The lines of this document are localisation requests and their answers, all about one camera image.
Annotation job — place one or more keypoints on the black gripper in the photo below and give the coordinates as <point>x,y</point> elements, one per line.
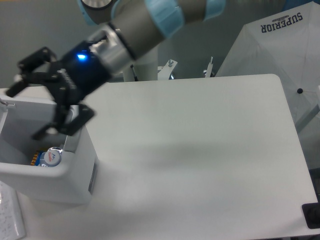
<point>69,79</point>

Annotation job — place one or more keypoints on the crushed clear plastic bottle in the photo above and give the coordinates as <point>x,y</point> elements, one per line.
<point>51,158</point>

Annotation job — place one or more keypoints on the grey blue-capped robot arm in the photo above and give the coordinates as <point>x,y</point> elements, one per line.
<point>126,37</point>

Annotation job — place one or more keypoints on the white trash can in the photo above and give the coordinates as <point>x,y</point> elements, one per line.
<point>68,182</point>

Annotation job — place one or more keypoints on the blue yellow snack package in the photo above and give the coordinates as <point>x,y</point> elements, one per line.
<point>36,158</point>

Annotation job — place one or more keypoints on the white paper notebook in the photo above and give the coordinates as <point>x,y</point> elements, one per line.
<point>11,220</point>

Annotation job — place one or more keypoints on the white Superior umbrella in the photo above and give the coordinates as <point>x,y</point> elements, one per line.
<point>286,44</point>

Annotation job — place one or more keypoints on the black device at edge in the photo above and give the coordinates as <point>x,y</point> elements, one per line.
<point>311,212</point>

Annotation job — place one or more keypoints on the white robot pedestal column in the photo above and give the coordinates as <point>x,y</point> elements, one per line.
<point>144,69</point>

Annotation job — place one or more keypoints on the white metal base bracket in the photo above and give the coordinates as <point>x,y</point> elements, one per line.
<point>166,72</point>

